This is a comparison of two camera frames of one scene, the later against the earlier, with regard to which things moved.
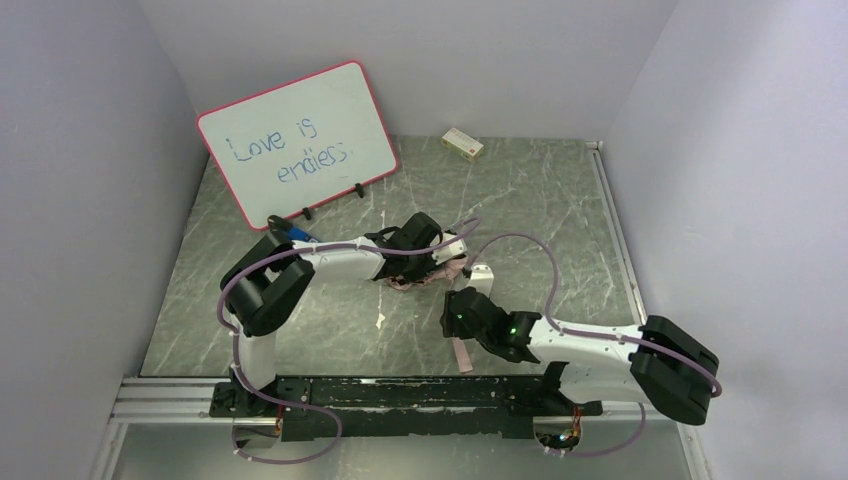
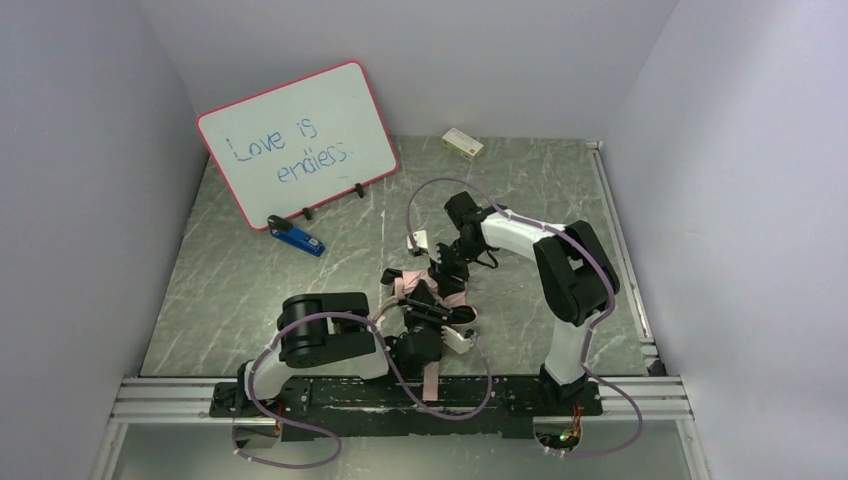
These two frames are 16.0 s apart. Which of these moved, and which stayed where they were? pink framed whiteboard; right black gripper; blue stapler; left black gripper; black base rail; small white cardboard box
Moved: right black gripper; left black gripper
Stayed: blue stapler; small white cardboard box; pink framed whiteboard; black base rail
